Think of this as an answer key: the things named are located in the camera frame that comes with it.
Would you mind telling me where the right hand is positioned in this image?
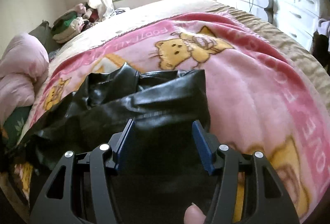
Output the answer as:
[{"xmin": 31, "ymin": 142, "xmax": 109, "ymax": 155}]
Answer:
[{"xmin": 184, "ymin": 203, "xmax": 206, "ymax": 224}]

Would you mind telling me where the lavender cloth on chair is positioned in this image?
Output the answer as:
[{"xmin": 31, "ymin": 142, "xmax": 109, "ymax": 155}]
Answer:
[{"xmin": 316, "ymin": 18, "xmax": 329, "ymax": 52}]

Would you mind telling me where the pink bear print blanket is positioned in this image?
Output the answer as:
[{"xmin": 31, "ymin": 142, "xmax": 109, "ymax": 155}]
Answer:
[{"xmin": 11, "ymin": 12, "xmax": 329, "ymax": 223}]

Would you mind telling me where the black leather jacket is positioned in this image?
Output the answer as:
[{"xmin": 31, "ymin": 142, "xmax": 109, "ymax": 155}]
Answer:
[{"xmin": 19, "ymin": 64, "xmax": 215, "ymax": 223}]

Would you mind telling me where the pink quilted duvet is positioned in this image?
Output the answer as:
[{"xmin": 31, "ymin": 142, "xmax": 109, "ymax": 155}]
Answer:
[{"xmin": 1, "ymin": 33, "xmax": 49, "ymax": 126}]

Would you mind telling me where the green floral pillow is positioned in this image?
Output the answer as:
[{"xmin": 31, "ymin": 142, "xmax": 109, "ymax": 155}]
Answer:
[{"xmin": 1, "ymin": 106, "xmax": 32, "ymax": 150}]

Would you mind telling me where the white drawer cabinet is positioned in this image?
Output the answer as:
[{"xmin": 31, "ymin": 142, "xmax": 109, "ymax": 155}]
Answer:
[{"xmin": 273, "ymin": 0, "xmax": 329, "ymax": 51}]

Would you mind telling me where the pile of folded clothes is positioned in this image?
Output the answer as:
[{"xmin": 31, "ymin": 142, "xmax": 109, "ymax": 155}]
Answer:
[{"xmin": 51, "ymin": 3, "xmax": 99, "ymax": 44}]

